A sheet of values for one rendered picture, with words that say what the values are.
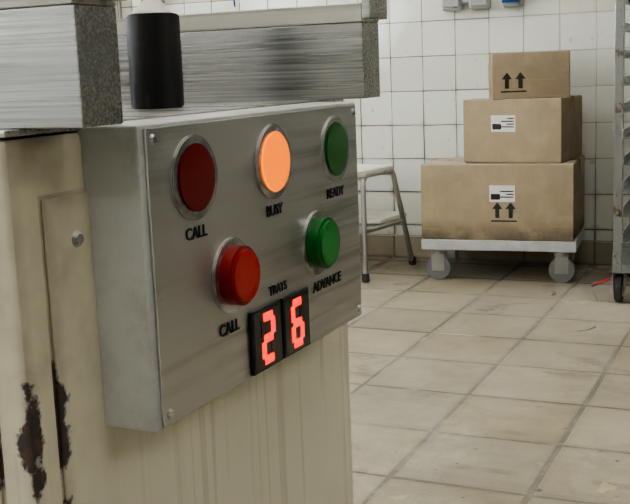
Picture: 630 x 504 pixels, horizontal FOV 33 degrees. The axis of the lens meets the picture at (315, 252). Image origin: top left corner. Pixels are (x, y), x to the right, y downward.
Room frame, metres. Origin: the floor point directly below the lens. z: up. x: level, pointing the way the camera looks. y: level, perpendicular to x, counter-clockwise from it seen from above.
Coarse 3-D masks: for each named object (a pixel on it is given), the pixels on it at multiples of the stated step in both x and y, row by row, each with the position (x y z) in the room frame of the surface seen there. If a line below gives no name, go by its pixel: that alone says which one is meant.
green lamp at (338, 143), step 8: (336, 128) 0.63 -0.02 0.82; (328, 136) 0.62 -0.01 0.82; (336, 136) 0.63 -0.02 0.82; (344, 136) 0.64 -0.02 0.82; (328, 144) 0.62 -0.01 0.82; (336, 144) 0.63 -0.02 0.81; (344, 144) 0.64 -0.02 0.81; (328, 152) 0.62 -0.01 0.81; (336, 152) 0.63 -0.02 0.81; (344, 152) 0.64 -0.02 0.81; (328, 160) 0.62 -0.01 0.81; (336, 160) 0.63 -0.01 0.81; (344, 160) 0.64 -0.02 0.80; (336, 168) 0.63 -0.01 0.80; (344, 168) 0.64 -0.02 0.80
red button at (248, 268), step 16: (224, 256) 0.51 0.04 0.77; (240, 256) 0.51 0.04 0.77; (256, 256) 0.52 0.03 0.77; (224, 272) 0.50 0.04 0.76; (240, 272) 0.51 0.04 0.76; (256, 272) 0.52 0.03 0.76; (224, 288) 0.50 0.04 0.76; (240, 288) 0.51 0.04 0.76; (256, 288) 0.52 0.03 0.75; (240, 304) 0.51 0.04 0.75
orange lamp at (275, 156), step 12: (276, 132) 0.56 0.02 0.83; (264, 144) 0.55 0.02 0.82; (276, 144) 0.56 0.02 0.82; (264, 156) 0.55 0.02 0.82; (276, 156) 0.56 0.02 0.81; (288, 156) 0.57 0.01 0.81; (264, 168) 0.55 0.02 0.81; (276, 168) 0.56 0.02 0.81; (288, 168) 0.57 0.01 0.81; (276, 180) 0.56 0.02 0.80
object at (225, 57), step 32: (384, 0) 0.70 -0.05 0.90; (192, 32) 0.74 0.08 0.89; (224, 32) 0.72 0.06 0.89; (256, 32) 0.71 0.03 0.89; (288, 32) 0.70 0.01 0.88; (320, 32) 0.69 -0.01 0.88; (352, 32) 0.68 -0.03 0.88; (128, 64) 0.76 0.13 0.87; (192, 64) 0.74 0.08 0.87; (224, 64) 0.73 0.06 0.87; (256, 64) 0.71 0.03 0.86; (288, 64) 0.70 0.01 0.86; (320, 64) 0.69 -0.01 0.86; (352, 64) 0.68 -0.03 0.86; (128, 96) 0.76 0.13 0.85; (192, 96) 0.74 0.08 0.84; (224, 96) 0.73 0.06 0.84; (256, 96) 0.71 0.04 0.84; (288, 96) 0.70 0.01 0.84; (320, 96) 0.69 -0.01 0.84; (352, 96) 0.68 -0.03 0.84
